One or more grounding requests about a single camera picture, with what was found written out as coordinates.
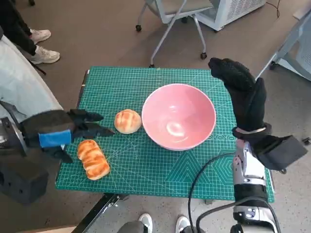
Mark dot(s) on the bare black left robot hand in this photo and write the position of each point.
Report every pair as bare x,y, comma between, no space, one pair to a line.
53,123

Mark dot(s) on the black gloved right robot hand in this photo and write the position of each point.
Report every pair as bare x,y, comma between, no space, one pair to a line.
250,104

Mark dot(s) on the long braided bread loaf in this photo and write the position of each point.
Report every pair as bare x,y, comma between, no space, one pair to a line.
93,161

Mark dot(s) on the pink bowl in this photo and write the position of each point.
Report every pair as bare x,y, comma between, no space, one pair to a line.
179,109

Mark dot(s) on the round bread bun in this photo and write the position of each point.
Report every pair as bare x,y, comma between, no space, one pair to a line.
127,122

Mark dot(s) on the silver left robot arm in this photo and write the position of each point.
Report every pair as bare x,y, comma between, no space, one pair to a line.
7,136

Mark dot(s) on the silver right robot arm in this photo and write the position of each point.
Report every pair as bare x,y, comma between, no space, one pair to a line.
250,167

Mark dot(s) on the black table edge strip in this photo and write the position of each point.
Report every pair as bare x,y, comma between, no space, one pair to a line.
83,82

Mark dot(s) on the black metal rod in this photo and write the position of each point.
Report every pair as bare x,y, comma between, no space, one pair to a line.
39,69

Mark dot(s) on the black caster wheel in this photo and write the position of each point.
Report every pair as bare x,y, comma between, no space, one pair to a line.
307,140

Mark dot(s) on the white perforated cabinet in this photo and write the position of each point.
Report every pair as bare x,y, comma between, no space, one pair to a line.
240,9

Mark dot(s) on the green cutting mat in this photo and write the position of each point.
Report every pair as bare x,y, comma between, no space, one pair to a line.
145,167

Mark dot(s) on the grey office chair on casters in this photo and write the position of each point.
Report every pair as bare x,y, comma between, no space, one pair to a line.
181,6

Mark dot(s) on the white shoe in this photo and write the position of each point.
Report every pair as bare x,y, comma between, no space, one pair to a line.
145,222
182,223

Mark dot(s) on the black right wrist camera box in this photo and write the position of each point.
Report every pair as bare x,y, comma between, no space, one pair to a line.
281,153

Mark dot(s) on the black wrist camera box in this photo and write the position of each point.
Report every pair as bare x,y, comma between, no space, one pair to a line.
281,153
22,182

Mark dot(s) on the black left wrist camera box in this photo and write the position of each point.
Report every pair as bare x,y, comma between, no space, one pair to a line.
22,182

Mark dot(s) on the black metal table rail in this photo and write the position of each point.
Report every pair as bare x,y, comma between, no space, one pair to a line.
97,213

